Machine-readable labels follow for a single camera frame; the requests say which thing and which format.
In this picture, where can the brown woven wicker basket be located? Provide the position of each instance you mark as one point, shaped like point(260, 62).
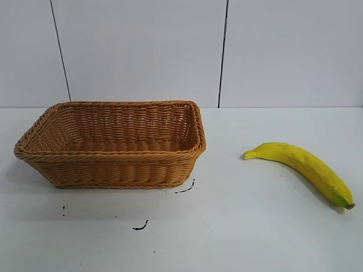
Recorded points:
point(113, 170)

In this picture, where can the yellow banana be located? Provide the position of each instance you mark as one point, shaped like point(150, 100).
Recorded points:
point(306, 165)

